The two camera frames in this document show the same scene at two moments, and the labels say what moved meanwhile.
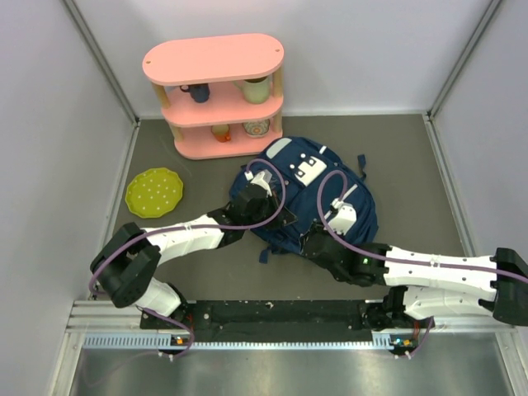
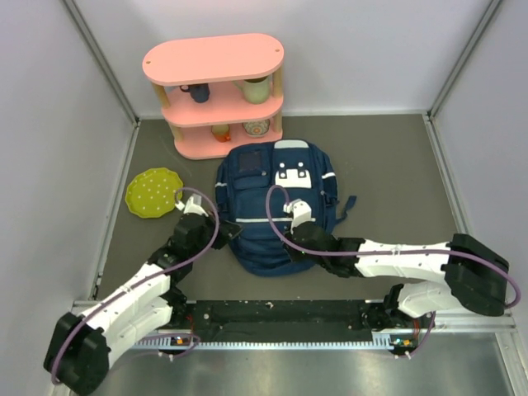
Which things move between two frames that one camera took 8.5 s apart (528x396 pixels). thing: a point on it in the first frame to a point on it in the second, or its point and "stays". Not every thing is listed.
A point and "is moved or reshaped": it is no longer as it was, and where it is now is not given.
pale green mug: (256, 91) stays
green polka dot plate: (153, 192) stays
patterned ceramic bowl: (256, 129) stays
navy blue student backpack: (313, 179) is moved or reshaped
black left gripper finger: (287, 217) to (230, 229)
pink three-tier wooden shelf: (221, 95) stays
